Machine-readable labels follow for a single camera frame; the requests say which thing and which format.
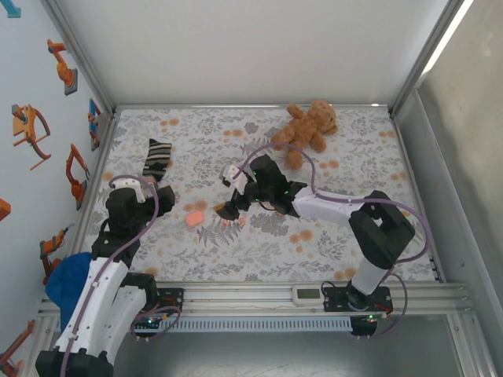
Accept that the blue cap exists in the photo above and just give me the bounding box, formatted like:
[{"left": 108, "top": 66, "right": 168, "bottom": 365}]
[{"left": 44, "top": 252, "right": 95, "bottom": 333}]

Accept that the white digital timer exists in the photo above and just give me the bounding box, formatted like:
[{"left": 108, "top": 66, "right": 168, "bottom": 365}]
[{"left": 291, "top": 285, "right": 326, "bottom": 307}]

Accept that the floral tablecloth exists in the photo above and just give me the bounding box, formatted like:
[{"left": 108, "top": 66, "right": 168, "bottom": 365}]
[{"left": 84, "top": 106, "right": 437, "bottom": 283}]

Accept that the black white striped sock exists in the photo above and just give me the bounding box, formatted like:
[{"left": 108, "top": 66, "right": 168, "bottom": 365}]
[{"left": 141, "top": 137, "right": 173, "bottom": 184}]

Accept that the aluminium mounting rail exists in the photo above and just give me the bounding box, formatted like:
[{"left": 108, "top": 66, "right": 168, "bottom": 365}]
[{"left": 37, "top": 281, "right": 479, "bottom": 317}]

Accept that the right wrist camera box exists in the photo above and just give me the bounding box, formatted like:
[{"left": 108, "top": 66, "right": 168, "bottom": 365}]
[{"left": 219, "top": 163, "right": 244, "bottom": 188}]

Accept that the small controller board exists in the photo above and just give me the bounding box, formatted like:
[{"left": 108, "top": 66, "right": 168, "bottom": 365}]
[
  {"left": 131, "top": 313, "right": 174, "bottom": 331},
  {"left": 351, "top": 313, "right": 380, "bottom": 337}
]

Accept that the aluminium frame cross bar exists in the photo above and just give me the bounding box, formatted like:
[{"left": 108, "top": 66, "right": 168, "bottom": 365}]
[{"left": 113, "top": 103, "right": 394, "bottom": 112}]

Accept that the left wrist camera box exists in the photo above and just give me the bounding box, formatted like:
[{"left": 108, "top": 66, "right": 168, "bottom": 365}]
[{"left": 117, "top": 177, "right": 149, "bottom": 203}]

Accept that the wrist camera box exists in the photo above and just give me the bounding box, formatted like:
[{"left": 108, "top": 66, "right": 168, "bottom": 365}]
[
  {"left": 219, "top": 163, "right": 244, "bottom": 188},
  {"left": 117, "top": 177, "right": 149, "bottom": 203}
]

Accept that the blue orange robot wall sticker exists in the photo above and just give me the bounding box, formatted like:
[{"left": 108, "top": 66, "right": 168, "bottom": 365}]
[{"left": 86, "top": 97, "right": 102, "bottom": 152}]

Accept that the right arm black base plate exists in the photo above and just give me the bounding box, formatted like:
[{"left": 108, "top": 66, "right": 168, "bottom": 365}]
[{"left": 321, "top": 286, "right": 394, "bottom": 313}]

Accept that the aluminium frame post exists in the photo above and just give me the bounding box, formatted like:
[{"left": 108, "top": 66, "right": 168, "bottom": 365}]
[
  {"left": 387, "top": 0, "right": 476, "bottom": 119},
  {"left": 40, "top": 0, "right": 119, "bottom": 119}
]

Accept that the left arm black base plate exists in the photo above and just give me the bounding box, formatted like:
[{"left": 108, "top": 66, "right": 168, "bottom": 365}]
[{"left": 155, "top": 287, "right": 185, "bottom": 315}]

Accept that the brown teddy bear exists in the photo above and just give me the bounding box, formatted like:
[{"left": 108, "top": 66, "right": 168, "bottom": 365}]
[{"left": 270, "top": 100, "right": 340, "bottom": 170}]

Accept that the aluminium frame side bar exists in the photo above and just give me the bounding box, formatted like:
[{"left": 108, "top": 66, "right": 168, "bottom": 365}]
[
  {"left": 391, "top": 112, "right": 447, "bottom": 284},
  {"left": 62, "top": 112, "right": 121, "bottom": 256}
]

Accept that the white slotted cable duct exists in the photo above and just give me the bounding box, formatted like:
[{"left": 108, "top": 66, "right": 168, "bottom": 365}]
[{"left": 117, "top": 317, "right": 353, "bottom": 333}]

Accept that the orange gripper wall sticker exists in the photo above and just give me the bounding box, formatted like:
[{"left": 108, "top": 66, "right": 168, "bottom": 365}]
[{"left": 10, "top": 104, "right": 52, "bottom": 170}]

